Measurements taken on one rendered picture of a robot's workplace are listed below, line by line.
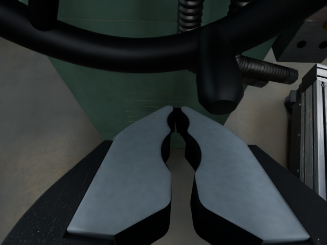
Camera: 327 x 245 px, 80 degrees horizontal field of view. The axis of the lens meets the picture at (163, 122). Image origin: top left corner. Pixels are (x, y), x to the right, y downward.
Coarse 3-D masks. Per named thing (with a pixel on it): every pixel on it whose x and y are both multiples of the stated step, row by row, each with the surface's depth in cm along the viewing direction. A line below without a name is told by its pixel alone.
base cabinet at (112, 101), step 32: (64, 0) 30; (96, 0) 30; (128, 0) 30; (160, 0) 29; (224, 0) 29; (96, 32) 34; (128, 32) 34; (160, 32) 34; (64, 64) 42; (96, 96) 52; (128, 96) 51; (160, 96) 50; (192, 96) 50; (96, 128) 69
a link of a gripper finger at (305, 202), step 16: (272, 160) 7; (272, 176) 7; (288, 176) 7; (288, 192) 6; (304, 192) 6; (304, 208) 6; (320, 208) 6; (304, 224) 5; (320, 224) 5; (320, 240) 5
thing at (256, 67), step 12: (180, 0) 18; (192, 0) 17; (240, 0) 17; (180, 12) 19; (192, 12) 18; (228, 12) 19; (180, 24) 19; (192, 24) 19; (240, 60) 23; (252, 60) 25; (252, 72) 25; (264, 72) 26; (276, 72) 27; (288, 72) 29; (252, 84) 30; (264, 84) 31; (288, 84) 31
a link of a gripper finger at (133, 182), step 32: (128, 128) 9; (160, 128) 9; (128, 160) 7; (160, 160) 7; (96, 192) 6; (128, 192) 6; (160, 192) 6; (96, 224) 5; (128, 224) 5; (160, 224) 6
